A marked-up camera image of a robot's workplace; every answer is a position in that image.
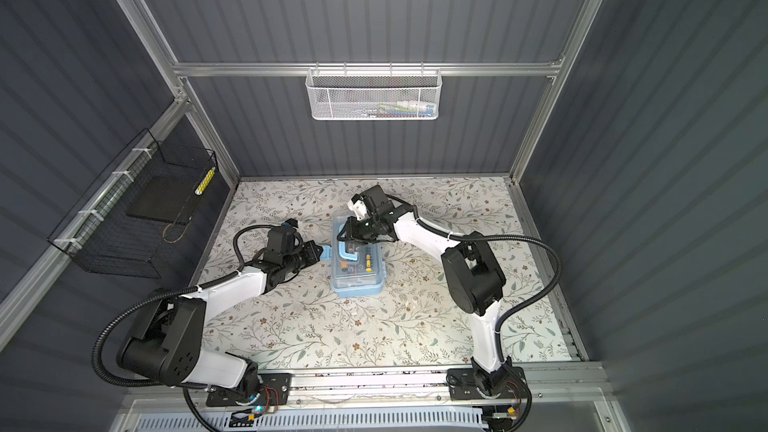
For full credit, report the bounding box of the blue plastic tool box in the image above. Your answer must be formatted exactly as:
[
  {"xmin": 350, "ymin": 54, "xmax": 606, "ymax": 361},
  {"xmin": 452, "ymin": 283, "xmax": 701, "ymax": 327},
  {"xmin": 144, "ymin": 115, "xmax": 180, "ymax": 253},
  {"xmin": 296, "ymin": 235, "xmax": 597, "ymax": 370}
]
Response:
[{"xmin": 321, "ymin": 211, "xmax": 386, "ymax": 298}]

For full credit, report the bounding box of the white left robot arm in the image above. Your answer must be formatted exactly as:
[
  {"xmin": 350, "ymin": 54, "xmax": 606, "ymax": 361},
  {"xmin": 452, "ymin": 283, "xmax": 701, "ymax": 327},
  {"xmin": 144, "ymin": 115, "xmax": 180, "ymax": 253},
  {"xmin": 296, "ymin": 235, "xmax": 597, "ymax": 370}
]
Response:
[{"xmin": 116, "ymin": 220, "xmax": 324, "ymax": 396}]

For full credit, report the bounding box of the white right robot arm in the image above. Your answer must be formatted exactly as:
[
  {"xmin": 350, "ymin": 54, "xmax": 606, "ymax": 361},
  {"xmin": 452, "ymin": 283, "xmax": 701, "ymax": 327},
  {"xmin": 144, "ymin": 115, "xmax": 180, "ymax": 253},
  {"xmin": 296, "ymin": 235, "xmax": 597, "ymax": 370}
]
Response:
[{"xmin": 337, "ymin": 185, "xmax": 507, "ymax": 398}]

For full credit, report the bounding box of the yellow marker in basket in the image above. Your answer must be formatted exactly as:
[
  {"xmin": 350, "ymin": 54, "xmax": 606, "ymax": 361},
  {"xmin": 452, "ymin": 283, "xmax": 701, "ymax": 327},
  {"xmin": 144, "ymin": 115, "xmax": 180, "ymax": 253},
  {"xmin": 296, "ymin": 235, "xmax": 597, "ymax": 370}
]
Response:
[{"xmin": 194, "ymin": 166, "xmax": 216, "ymax": 196}]

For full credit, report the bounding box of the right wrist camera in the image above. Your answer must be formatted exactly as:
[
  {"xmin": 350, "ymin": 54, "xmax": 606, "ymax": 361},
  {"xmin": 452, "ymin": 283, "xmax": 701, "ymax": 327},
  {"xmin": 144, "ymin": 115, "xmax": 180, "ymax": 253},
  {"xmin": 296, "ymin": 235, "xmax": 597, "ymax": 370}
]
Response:
[{"xmin": 347, "ymin": 194, "xmax": 370, "ymax": 221}]

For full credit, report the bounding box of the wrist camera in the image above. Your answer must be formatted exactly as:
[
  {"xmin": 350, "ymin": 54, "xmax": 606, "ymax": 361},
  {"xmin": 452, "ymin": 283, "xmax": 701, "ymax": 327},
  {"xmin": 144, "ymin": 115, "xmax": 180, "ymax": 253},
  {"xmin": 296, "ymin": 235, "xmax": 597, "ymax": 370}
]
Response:
[
  {"xmin": 282, "ymin": 218, "xmax": 299, "ymax": 230},
  {"xmin": 347, "ymin": 194, "xmax": 370, "ymax": 221}
]

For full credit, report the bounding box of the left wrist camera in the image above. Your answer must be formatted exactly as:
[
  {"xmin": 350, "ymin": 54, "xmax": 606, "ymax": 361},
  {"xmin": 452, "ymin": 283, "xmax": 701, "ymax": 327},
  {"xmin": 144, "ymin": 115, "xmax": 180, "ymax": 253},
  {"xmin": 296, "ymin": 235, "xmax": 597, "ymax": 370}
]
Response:
[{"xmin": 282, "ymin": 218, "xmax": 299, "ymax": 230}]

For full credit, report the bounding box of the white wire mesh basket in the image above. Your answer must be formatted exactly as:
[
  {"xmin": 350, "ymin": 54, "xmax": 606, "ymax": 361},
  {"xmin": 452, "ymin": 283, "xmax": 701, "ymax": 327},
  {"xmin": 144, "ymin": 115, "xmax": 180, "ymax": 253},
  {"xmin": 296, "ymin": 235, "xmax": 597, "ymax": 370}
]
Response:
[{"xmin": 305, "ymin": 71, "xmax": 443, "ymax": 121}]

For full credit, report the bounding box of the black wire basket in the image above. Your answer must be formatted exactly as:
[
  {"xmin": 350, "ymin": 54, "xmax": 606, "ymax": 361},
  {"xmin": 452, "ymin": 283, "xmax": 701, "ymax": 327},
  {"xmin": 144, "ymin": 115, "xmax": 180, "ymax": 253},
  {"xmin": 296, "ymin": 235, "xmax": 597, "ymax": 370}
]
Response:
[{"xmin": 48, "ymin": 134, "xmax": 218, "ymax": 280}]

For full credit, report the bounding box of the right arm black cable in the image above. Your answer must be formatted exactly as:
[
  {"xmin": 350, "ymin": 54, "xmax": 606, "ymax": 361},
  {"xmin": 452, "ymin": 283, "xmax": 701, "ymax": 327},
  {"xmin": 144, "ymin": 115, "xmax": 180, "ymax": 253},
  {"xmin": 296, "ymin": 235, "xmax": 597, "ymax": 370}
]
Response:
[{"xmin": 387, "ymin": 194, "xmax": 564, "ymax": 432}]

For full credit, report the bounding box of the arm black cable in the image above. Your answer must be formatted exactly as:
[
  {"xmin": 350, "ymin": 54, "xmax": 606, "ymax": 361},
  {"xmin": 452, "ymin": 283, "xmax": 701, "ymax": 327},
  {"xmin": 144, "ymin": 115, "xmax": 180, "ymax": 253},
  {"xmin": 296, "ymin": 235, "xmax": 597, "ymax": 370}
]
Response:
[
  {"xmin": 91, "ymin": 224, "xmax": 283, "ymax": 432},
  {"xmin": 387, "ymin": 194, "xmax": 564, "ymax": 432}
]

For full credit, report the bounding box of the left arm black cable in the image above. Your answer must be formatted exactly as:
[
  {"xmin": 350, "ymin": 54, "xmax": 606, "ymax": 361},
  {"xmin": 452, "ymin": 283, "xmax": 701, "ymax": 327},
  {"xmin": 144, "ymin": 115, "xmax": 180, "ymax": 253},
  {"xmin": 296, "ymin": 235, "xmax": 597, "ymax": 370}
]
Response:
[{"xmin": 91, "ymin": 224, "xmax": 283, "ymax": 432}]

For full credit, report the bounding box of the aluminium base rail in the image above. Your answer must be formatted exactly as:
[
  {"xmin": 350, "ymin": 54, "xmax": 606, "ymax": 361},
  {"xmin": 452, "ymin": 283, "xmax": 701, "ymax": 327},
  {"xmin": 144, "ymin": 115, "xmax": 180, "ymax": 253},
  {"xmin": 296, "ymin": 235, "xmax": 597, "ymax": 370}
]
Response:
[{"xmin": 111, "ymin": 362, "xmax": 630, "ymax": 431}]

